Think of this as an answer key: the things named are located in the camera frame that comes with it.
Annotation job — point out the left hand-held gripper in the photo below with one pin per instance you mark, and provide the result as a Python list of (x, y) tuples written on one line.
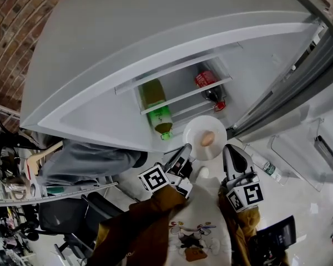
[(154, 177)]

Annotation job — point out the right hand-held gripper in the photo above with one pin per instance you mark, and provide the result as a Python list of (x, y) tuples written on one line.
[(249, 194)]

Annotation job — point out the white round plate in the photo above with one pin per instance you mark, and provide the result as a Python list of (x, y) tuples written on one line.
[(194, 129)]

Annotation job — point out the brown egg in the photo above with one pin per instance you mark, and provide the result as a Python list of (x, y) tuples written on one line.
[(207, 138)]

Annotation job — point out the white refrigerator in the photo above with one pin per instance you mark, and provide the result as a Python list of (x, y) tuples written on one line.
[(127, 37)]

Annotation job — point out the person's left forearm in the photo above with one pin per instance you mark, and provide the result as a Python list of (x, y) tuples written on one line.
[(155, 206)]

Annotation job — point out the person's right forearm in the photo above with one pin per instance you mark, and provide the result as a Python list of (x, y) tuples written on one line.
[(247, 223)]

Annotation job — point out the person's white shoe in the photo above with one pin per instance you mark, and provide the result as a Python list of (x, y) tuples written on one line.
[(203, 172)]

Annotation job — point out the clear water bottle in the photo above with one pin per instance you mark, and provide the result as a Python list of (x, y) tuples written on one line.
[(269, 168)]

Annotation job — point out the green tea bottle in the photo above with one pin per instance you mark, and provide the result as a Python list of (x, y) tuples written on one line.
[(158, 115)]

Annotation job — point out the white cartoon print sweatshirt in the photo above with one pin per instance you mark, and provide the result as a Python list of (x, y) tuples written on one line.
[(199, 212)]

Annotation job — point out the red label cola bottle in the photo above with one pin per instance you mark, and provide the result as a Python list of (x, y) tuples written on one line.
[(206, 77)]

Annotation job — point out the grey sweater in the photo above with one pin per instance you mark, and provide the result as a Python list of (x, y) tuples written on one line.
[(86, 162)]

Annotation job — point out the mustard brown jacket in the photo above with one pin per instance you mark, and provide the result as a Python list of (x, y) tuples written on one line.
[(122, 240)]

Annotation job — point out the white metal shelving rack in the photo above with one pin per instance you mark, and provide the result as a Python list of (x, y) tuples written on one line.
[(58, 194)]

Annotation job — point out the green box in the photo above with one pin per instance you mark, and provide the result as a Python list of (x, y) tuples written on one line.
[(55, 190)]

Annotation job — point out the black office chair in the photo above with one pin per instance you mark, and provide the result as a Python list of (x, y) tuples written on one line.
[(61, 212)]

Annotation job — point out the wooden clothes hanger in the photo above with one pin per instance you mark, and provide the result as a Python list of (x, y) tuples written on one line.
[(34, 159)]

